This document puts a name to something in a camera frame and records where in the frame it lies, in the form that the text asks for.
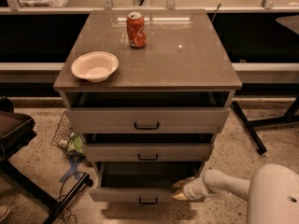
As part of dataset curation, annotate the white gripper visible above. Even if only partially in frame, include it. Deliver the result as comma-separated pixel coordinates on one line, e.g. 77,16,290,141
172,176,209,201

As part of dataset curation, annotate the grey drawer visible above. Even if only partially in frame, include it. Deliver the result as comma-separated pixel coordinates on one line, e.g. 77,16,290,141
90,161,204,204
66,107,230,133
83,143,212,161

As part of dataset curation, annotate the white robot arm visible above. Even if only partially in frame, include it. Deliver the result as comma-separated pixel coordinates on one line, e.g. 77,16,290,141
172,164,299,224

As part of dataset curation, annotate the grey drawer cabinet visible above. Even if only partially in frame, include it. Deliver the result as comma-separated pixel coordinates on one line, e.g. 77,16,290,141
52,8,243,173

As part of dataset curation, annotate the green crumpled bag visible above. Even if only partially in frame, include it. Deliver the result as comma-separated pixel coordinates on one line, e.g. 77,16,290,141
58,133,85,157

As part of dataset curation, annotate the black floor stand right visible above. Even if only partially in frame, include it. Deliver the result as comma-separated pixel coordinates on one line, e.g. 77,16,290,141
231,97,299,155

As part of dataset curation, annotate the black floor stand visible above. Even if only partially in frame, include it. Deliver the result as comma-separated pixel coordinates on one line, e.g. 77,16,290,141
0,161,93,224
231,97,299,155

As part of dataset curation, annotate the white paper bowl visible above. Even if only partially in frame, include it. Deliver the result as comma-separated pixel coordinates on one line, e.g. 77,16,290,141
71,51,119,83

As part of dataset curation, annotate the black floor stand left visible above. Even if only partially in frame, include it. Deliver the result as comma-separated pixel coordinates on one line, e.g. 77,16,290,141
0,161,93,224

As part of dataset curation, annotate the orange soda can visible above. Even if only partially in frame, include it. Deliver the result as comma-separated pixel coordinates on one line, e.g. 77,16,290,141
126,11,146,49

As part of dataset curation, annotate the black chair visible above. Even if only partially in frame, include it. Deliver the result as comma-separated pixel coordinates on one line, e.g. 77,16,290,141
0,96,36,164

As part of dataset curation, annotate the shoe tip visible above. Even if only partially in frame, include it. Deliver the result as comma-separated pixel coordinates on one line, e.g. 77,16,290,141
0,205,10,222

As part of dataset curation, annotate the black cable on floor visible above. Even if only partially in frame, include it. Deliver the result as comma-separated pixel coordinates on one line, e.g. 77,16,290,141
55,171,86,224

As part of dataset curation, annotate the wire mesh basket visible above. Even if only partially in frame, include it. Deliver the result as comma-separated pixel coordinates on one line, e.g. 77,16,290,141
51,113,73,148

